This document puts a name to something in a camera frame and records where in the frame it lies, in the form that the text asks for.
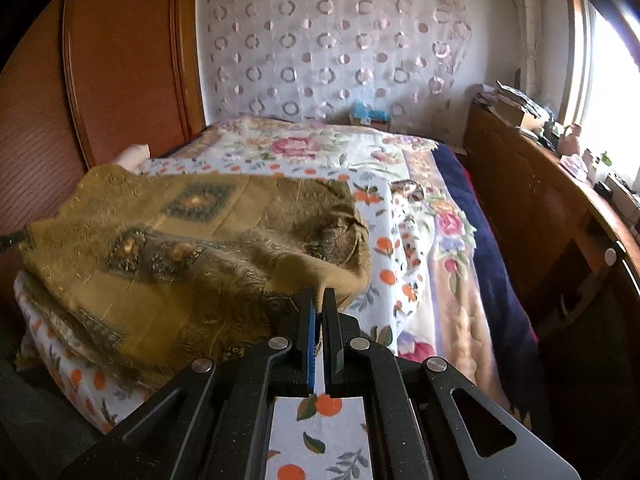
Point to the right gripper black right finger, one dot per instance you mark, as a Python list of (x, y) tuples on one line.
[(426, 420)]

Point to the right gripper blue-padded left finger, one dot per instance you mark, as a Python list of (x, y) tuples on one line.
[(212, 419)]

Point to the orange print white cloth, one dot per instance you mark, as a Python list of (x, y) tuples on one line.
[(311, 436)]

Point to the golden brown patterned cloth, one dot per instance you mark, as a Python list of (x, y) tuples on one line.
[(142, 274)]

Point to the floral quilt bedspread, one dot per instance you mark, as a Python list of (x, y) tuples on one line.
[(423, 298)]

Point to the navy blue blanket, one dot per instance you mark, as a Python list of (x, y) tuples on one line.
[(512, 334)]

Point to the wooden side cabinet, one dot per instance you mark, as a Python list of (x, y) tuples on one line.
[(564, 246)]

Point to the pink figurine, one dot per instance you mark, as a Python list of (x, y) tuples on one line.
[(569, 143)]

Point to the blue tissue box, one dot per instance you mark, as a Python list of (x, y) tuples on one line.
[(362, 115)]

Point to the stack of books and boxes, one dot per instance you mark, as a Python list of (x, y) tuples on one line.
[(511, 106)]

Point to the wooden wardrobe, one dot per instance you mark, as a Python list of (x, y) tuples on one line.
[(89, 79)]

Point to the window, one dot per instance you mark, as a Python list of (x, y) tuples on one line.
[(603, 92)]

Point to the circle patterned sheer curtain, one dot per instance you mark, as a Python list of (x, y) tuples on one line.
[(410, 61)]

